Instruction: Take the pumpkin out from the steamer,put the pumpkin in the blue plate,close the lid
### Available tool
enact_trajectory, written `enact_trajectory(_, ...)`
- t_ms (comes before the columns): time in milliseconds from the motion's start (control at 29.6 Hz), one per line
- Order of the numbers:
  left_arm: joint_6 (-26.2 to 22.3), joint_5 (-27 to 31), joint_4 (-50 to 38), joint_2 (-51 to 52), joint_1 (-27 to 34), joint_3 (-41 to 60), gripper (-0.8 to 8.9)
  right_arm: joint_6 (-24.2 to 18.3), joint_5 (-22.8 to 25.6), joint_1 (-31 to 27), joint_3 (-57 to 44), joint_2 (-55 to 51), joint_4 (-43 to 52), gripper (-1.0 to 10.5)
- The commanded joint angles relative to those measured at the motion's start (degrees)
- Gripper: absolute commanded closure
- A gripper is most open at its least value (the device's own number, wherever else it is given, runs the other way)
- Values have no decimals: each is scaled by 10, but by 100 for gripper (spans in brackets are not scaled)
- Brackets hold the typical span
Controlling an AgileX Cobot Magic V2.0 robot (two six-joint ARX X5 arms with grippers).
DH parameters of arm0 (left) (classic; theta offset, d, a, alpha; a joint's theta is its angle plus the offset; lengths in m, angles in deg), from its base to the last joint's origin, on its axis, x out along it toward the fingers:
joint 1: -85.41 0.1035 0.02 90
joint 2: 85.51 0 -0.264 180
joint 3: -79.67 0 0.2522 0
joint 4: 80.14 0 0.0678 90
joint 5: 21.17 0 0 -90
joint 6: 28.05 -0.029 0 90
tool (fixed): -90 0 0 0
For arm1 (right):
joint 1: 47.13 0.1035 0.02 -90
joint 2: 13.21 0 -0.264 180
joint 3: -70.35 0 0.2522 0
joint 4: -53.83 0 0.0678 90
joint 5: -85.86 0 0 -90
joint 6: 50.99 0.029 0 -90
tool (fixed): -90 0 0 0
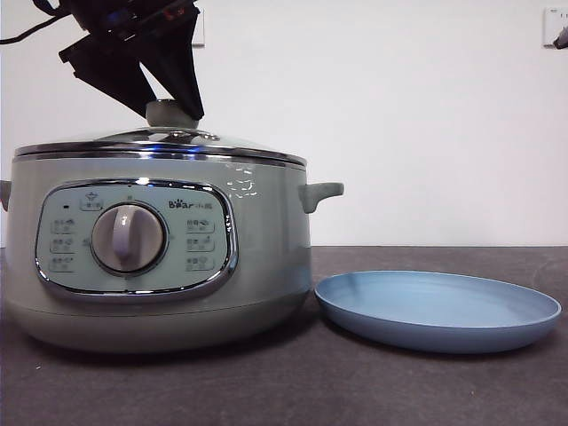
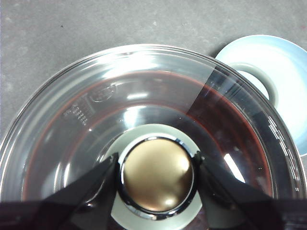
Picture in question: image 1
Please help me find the black cable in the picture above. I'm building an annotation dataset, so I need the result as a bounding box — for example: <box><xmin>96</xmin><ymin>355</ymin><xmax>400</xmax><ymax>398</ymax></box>
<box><xmin>0</xmin><ymin>16</ymin><xmax>79</xmax><ymax>45</ymax></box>

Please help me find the pale green electric steamer pot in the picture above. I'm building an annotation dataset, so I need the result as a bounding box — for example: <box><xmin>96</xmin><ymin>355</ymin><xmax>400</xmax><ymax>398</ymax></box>
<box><xmin>0</xmin><ymin>150</ymin><xmax>345</xmax><ymax>355</ymax></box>

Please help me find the white wall socket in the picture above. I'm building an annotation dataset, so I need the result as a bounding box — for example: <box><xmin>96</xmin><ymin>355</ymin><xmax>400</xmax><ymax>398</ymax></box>
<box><xmin>542</xmin><ymin>7</ymin><xmax>568</xmax><ymax>50</ymax></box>
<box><xmin>193</xmin><ymin>8</ymin><xmax>207</xmax><ymax>49</ymax></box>

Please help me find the glass lid with green knob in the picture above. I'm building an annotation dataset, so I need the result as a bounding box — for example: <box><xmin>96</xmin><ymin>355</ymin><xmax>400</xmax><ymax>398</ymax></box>
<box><xmin>12</xmin><ymin>99</ymin><xmax>308</xmax><ymax>169</ymax></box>

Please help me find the blue round plate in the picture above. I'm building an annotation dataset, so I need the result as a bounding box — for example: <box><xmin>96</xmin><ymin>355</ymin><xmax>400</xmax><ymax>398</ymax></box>
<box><xmin>313</xmin><ymin>270</ymin><xmax>563</xmax><ymax>355</ymax></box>

